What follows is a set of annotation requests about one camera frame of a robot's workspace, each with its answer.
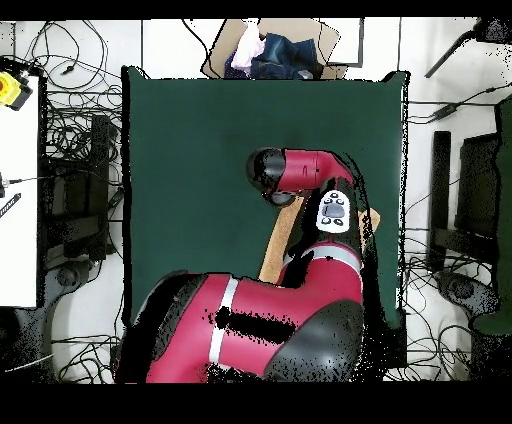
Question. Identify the tan terry towel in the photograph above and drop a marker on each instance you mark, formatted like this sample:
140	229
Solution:
280	240

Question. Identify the black label strip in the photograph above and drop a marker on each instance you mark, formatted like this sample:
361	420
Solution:
10	204

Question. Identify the cardboard box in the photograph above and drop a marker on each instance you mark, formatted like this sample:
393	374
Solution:
224	48

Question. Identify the dark green table cloth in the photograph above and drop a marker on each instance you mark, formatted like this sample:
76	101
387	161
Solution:
180	160

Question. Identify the yellow emergency stop button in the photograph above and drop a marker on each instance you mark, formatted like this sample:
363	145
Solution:
10	90

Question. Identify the black tripod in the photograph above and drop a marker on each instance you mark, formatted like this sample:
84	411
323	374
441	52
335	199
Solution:
496	30

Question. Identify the green cloth covered stand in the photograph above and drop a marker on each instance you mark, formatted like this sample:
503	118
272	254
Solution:
504	200

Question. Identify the black metal frame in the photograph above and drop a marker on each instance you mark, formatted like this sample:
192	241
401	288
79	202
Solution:
100	160
440	180

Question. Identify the pale pink garment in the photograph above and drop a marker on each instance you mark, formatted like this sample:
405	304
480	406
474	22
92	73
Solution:
248	48

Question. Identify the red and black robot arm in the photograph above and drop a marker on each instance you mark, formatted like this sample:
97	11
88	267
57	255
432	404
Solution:
260	320

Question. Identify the white desk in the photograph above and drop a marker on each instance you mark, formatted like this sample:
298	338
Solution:
18	240

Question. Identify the blue jeans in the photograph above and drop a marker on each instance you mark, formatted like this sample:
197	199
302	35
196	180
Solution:
288	56

